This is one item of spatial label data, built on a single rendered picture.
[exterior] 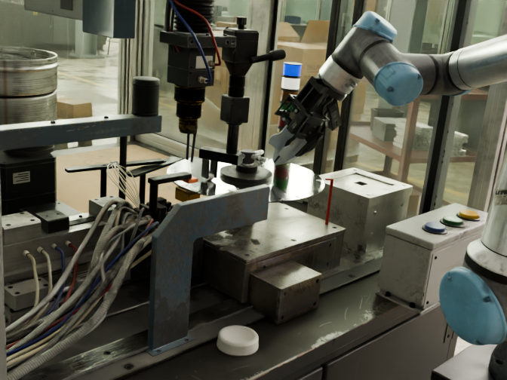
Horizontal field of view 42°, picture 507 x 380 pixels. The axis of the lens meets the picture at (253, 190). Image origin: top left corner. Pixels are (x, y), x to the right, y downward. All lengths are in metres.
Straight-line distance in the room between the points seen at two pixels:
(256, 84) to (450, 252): 0.86
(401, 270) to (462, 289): 0.35
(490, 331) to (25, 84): 1.24
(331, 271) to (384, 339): 0.18
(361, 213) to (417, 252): 0.24
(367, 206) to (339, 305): 0.28
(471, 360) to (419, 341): 0.33
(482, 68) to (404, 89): 0.13
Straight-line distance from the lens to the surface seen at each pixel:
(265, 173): 1.36
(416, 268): 1.32
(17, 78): 1.74
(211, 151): 1.29
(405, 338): 1.48
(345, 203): 1.53
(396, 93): 1.18
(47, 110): 1.81
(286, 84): 1.61
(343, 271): 1.45
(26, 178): 1.49
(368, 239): 1.54
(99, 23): 1.30
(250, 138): 1.99
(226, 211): 1.10
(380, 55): 1.21
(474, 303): 0.99
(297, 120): 1.29
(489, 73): 1.19
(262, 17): 1.93
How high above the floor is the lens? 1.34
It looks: 18 degrees down
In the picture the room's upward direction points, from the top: 5 degrees clockwise
